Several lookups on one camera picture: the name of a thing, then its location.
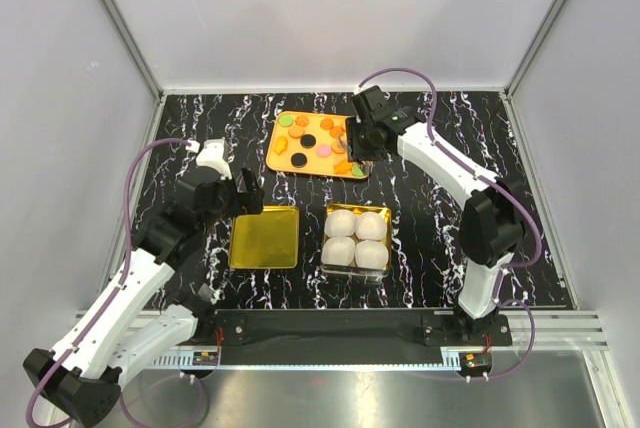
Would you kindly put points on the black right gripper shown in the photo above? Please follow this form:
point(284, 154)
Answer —
point(353, 148)

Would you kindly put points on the green round cookie front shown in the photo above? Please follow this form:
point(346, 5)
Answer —
point(357, 171)

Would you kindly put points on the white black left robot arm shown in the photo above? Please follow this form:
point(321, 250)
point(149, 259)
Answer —
point(85, 373)

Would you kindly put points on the orange flower cookie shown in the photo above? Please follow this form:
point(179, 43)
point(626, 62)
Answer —
point(337, 131)
point(326, 124)
point(302, 121)

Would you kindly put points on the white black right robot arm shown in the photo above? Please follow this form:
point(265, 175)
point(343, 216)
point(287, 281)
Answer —
point(496, 232)

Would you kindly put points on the orange flower cookie centre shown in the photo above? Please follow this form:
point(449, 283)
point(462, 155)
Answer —
point(337, 131)

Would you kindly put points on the gold cookie tin box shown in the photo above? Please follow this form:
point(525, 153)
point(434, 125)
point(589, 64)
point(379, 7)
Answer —
point(352, 271)

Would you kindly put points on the pink round cookie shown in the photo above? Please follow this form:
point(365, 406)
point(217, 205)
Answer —
point(324, 150)

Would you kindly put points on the white paper cup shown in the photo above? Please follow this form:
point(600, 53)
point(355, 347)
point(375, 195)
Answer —
point(371, 226)
point(338, 251)
point(340, 223)
point(372, 255)

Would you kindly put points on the orange plastic tray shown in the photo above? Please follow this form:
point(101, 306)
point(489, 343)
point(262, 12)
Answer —
point(316, 165)

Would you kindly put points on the orange flower cookie middle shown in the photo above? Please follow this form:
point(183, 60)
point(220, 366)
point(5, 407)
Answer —
point(326, 124)

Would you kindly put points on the green round cookie back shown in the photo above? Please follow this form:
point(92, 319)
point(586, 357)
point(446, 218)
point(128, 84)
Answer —
point(285, 120)

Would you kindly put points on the metal serving tongs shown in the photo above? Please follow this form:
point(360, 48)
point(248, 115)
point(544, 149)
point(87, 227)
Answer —
point(343, 141)

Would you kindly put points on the black sandwich cookie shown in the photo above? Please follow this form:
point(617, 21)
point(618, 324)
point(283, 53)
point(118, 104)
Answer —
point(308, 141)
point(298, 160)

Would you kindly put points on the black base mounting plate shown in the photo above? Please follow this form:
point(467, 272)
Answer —
point(300, 337)

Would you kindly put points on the orange fish cookie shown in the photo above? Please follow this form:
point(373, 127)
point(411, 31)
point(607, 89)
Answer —
point(280, 145)
point(343, 168)

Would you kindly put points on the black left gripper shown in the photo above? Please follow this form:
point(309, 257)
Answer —
point(249, 202)

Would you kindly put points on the orange round cookie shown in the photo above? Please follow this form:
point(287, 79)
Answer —
point(296, 132)
point(338, 148)

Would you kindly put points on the gold tin lid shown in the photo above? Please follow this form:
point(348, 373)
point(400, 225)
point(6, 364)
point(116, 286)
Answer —
point(268, 241)

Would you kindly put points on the white paper cup front right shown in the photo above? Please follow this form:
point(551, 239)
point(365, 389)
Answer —
point(372, 255)

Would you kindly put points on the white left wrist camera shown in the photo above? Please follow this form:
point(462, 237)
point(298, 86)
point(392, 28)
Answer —
point(212, 154)

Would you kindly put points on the white paper cup back left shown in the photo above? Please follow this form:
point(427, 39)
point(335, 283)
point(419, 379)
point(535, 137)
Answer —
point(340, 223)

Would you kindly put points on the white paper cup back right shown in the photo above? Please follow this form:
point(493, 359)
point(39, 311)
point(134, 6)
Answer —
point(371, 226)

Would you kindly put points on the green round cookie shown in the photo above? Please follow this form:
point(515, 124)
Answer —
point(285, 120)
point(357, 171)

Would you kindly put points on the orange flower cookie back left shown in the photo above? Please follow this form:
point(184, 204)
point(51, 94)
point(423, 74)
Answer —
point(302, 121)

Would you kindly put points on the white paper cup front left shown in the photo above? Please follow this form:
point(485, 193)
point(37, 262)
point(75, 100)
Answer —
point(338, 251)

